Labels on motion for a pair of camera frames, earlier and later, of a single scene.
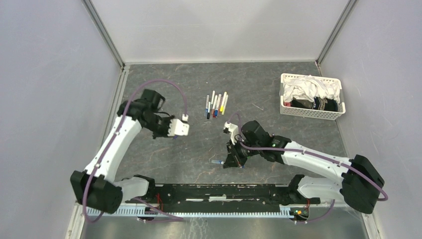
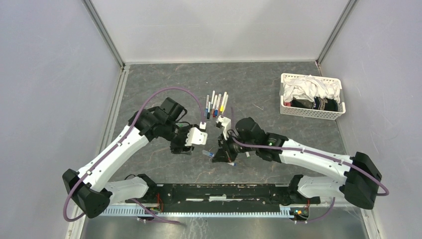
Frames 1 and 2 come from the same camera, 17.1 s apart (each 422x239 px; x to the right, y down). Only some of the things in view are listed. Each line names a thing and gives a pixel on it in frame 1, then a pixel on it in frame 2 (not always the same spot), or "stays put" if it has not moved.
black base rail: x=224 y=198 stays put
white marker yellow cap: x=223 y=99 stays put
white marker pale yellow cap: x=224 y=107 stays put
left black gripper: x=165 y=132 to x=180 y=148
